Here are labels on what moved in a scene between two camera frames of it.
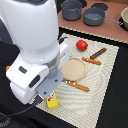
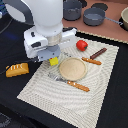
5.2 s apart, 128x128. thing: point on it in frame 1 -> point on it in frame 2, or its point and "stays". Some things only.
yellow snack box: x=51 y=100 -> x=54 y=61
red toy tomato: x=82 y=45 stays
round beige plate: x=73 y=69 stays
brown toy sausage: x=104 y=49 stays
